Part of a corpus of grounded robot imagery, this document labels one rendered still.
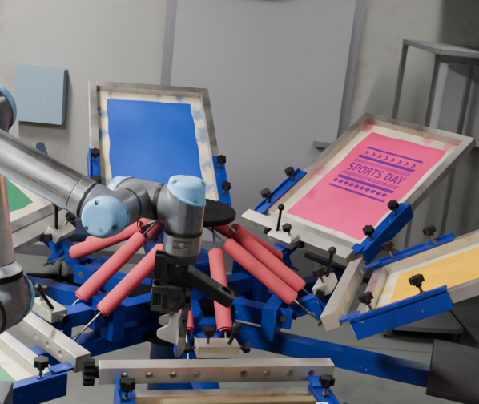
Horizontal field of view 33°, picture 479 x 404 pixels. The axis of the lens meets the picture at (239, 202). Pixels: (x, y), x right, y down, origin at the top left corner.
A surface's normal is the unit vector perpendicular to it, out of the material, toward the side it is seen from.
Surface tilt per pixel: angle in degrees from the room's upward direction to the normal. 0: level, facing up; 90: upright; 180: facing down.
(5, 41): 90
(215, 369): 90
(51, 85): 90
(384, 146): 32
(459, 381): 0
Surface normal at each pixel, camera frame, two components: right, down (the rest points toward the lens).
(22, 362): -0.72, 0.11
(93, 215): -0.27, 0.23
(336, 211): -0.29, -0.76
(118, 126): 0.22, -0.66
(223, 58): 0.04, 0.27
